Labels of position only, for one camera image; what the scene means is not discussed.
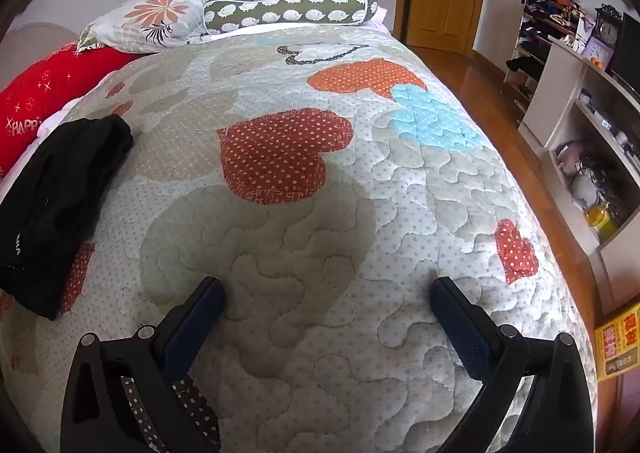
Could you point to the beige rounded headboard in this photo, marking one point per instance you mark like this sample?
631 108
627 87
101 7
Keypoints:
40 43

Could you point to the floral white pillow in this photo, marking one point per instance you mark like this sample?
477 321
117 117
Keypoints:
150 18

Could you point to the yellow printed box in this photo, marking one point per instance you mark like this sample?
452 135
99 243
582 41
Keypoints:
620 343

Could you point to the yellow bottle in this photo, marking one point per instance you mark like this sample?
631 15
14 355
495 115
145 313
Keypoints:
602 223

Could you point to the black monitor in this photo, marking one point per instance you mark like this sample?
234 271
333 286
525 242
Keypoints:
629 53

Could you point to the purple table clock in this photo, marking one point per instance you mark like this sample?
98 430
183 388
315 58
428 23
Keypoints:
596 53

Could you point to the pink plush toy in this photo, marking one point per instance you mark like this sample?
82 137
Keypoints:
570 158

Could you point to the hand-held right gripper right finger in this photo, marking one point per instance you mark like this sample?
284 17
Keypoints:
460 328

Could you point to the heart print quilted bedspread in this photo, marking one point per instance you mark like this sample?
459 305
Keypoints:
300 258

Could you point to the black ornate clock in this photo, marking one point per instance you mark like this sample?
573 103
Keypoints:
608 30

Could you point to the white shoe rack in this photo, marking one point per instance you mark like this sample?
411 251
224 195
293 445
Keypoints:
537 33

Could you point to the black pants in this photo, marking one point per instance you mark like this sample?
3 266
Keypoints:
60 193

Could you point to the white bed sheet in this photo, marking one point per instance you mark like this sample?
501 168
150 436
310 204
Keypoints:
50 120

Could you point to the white shelf desk unit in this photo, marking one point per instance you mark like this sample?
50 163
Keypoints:
547 88

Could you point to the green sheep print bolster pillow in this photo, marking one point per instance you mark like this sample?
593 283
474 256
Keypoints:
290 8

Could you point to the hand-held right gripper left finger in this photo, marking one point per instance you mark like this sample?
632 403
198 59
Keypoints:
195 328

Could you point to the red printed blanket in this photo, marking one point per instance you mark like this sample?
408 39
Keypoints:
45 88

